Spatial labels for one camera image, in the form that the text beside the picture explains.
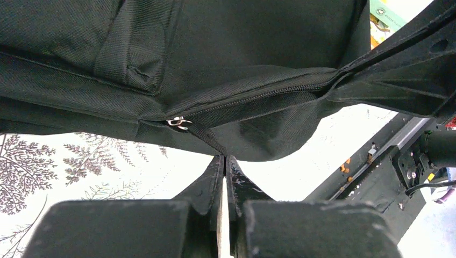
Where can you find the floral table mat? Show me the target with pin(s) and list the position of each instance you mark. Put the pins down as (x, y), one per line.
(88, 195)

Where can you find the black fabric student bag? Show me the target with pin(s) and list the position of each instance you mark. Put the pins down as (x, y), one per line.
(243, 78)

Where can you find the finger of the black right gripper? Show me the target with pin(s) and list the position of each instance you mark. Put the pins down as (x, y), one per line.
(412, 72)

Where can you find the yellow green children book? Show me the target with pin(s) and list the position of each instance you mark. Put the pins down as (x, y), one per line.
(383, 20)

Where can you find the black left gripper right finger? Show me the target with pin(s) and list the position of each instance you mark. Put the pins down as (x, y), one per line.
(239, 190)

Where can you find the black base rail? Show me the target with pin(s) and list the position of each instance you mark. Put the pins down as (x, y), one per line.
(393, 168)

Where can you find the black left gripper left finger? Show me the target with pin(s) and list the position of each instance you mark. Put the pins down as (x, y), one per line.
(203, 201)

